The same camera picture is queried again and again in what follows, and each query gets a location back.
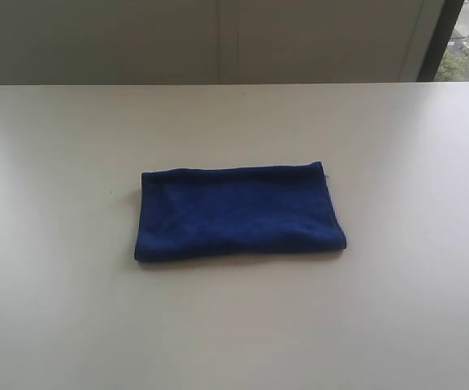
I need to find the black window frame post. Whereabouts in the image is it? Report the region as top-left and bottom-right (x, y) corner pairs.
(416, 0), (465, 82)

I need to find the blue towel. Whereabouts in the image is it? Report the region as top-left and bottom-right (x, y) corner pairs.
(134, 162), (347, 263)

